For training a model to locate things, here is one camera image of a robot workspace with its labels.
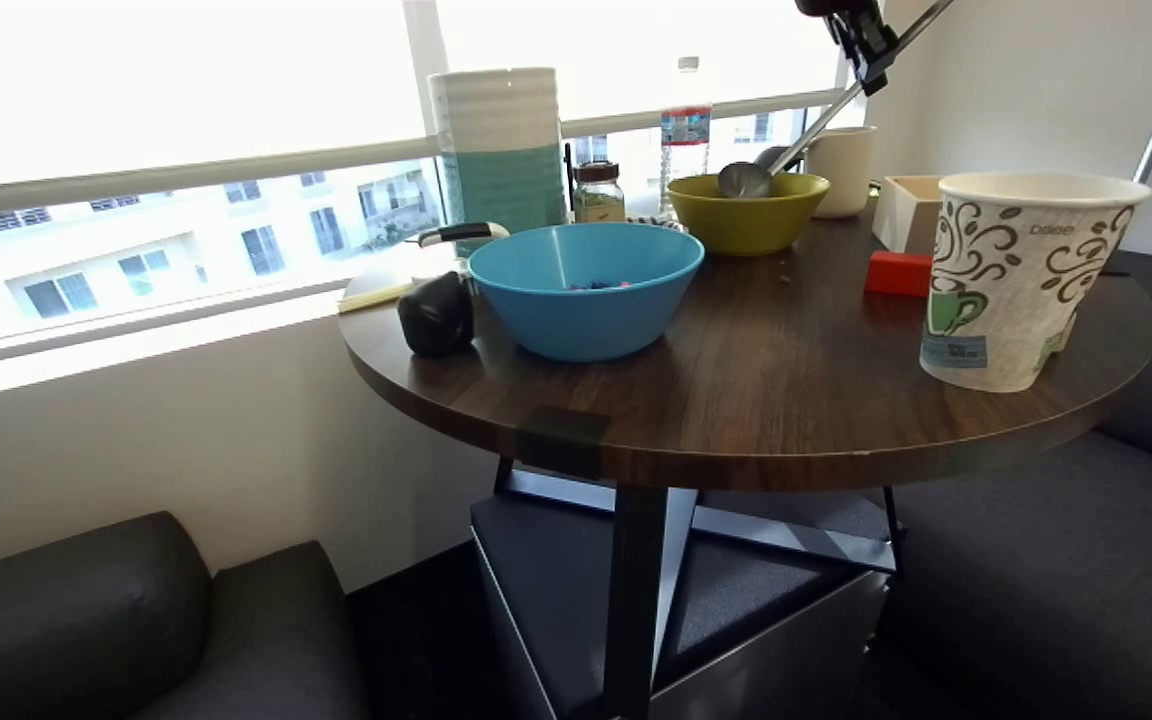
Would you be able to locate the orange block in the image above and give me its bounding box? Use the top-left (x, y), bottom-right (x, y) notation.
top-left (866, 248), bottom-right (938, 304)

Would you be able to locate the black leather sofa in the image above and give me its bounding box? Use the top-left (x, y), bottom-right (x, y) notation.
top-left (0, 509), bottom-right (367, 720)

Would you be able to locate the black squat object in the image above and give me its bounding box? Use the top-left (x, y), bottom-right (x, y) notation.
top-left (396, 269), bottom-right (481, 364)

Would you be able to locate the round dark wood table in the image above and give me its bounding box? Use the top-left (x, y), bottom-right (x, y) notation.
top-left (338, 212), bottom-right (1152, 720)

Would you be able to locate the dark grey fabric sofa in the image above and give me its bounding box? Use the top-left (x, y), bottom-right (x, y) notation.
top-left (867, 248), bottom-right (1152, 720)

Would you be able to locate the blue bowl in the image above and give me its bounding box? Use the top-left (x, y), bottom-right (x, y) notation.
top-left (465, 218), bottom-right (707, 366)

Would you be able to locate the pale wooden tray box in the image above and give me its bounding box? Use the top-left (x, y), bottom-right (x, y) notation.
top-left (867, 171), bottom-right (947, 258)

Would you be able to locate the small glass jar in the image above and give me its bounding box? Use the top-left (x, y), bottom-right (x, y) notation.
top-left (566, 154), bottom-right (631, 228)

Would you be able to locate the white window frame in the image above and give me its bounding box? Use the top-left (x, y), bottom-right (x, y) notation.
top-left (0, 0), bottom-right (871, 403)

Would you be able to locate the yellow bowl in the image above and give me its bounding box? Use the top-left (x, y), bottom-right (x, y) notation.
top-left (666, 166), bottom-right (837, 262)

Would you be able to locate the white and teal container stack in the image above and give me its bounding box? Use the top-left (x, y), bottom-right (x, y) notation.
top-left (428, 65), bottom-right (567, 239)

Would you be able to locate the clear water bottle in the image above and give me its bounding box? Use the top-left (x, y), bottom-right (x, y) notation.
top-left (655, 53), bottom-right (715, 190)

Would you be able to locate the swirl print paper cup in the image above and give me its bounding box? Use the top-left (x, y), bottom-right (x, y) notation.
top-left (915, 166), bottom-right (1152, 399)

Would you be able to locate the black handled tool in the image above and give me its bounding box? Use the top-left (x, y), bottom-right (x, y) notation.
top-left (414, 215), bottom-right (517, 253)

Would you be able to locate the white roller blind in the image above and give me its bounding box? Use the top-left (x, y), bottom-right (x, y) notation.
top-left (0, 0), bottom-right (432, 190)
top-left (435, 0), bottom-right (861, 131)

